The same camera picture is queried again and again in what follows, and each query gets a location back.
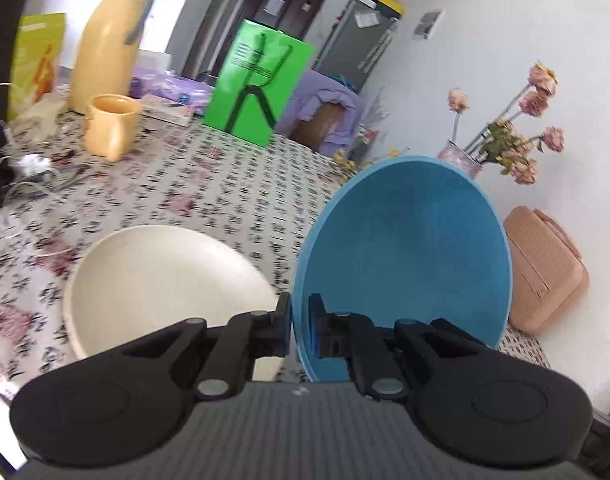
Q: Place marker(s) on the blue bowl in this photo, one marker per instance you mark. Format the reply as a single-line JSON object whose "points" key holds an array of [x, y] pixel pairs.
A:
{"points": [[411, 237]]}

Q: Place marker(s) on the pink hard case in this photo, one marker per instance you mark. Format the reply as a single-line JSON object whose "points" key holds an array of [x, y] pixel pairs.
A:
{"points": [[549, 276]]}

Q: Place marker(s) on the yellow green snack bag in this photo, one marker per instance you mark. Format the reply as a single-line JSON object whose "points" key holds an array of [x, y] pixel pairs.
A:
{"points": [[35, 63]]}

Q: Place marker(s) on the pink textured vase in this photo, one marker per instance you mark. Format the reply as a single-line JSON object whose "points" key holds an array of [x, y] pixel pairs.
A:
{"points": [[460, 159]]}

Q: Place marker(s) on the grey refrigerator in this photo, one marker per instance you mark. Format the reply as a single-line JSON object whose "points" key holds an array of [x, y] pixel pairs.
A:
{"points": [[356, 42]]}

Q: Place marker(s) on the flat book box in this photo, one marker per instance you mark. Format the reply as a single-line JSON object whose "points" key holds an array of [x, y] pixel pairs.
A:
{"points": [[166, 110]]}

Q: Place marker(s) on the green paper shopping bag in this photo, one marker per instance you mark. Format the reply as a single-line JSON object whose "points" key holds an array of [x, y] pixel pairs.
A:
{"points": [[260, 72]]}

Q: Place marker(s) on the wooden chair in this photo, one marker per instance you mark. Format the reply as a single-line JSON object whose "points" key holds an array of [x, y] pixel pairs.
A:
{"points": [[311, 133]]}

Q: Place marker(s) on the purple jacket on chair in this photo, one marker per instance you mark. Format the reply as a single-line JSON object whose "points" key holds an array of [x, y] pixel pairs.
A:
{"points": [[310, 93]]}

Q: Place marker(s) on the yellow thermos jug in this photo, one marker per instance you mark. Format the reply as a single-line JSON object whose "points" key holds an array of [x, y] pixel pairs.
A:
{"points": [[107, 51]]}

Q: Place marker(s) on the dark entrance door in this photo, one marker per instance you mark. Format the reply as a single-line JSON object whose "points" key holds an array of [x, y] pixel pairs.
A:
{"points": [[223, 20]]}

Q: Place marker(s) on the dried pink roses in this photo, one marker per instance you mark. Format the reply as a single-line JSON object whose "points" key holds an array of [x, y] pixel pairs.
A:
{"points": [[499, 142]]}

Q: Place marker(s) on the yellow mug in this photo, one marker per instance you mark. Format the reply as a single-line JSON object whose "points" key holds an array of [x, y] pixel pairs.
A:
{"points": [[110, 125]]}

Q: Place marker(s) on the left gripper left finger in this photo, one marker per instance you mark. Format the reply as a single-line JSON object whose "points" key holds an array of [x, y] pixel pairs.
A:
{"points": [[231, 351]]}

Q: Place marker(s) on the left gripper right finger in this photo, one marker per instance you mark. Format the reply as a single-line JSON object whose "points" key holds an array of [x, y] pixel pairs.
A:
{"points": [[354, 338]]}

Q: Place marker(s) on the cream plate stack near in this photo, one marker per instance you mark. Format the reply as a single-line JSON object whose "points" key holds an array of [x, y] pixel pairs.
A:
{"points": [[138, 280]]}

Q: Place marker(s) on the purple tissue pack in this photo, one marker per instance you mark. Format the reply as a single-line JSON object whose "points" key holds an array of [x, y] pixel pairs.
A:
{"points": [[152, 75]]}

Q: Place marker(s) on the yellow flower branch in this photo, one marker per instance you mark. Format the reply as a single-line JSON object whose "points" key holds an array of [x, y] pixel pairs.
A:
{"points": [[343, 168]]}

